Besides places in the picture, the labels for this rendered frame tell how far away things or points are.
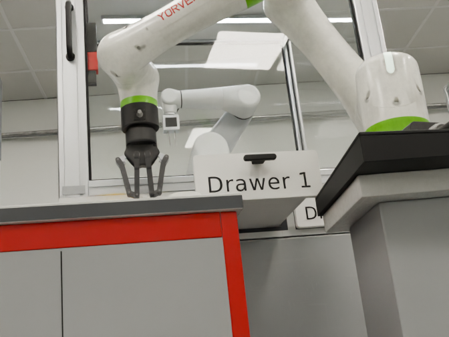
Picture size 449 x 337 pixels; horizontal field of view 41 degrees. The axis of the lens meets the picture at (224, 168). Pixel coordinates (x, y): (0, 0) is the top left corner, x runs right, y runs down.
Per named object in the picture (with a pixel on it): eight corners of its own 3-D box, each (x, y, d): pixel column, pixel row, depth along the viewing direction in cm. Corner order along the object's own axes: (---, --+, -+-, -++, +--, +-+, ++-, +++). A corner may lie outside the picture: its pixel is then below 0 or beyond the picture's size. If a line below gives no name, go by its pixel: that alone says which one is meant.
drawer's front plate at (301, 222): (395, 220, 173) (389, 184, 176) (297, 227, 168) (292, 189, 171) (393, 222, 174) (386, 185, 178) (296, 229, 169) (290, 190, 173)
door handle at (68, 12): (73, 52, 171) (72, -6, 177) (64, 52, 171) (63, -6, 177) (75, 61, 176) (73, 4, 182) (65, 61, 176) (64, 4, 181)
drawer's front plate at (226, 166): (324, 195, 138) (317, 149, 141) (196, 202, 132) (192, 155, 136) (321, 197, 139) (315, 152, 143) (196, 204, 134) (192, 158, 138)
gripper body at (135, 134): (122, 126, 145) (124, 162, 142) (158, 124, 146) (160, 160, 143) (123, 138, 152) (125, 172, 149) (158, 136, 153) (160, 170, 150)
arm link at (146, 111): (158, 117, 157) (121, 119, 155) (158, 97, 146) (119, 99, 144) (159, 139, 155) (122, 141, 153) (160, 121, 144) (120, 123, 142)
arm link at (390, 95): (427, 155, 129) (411, 75, 136) (437, 126, 115) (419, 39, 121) (365, 162, 131) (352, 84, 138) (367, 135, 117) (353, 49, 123)
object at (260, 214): (313, 191, 139) (310, 166, 141) (202, 197, 135) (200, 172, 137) (274, 231, 177) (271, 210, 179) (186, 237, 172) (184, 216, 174)
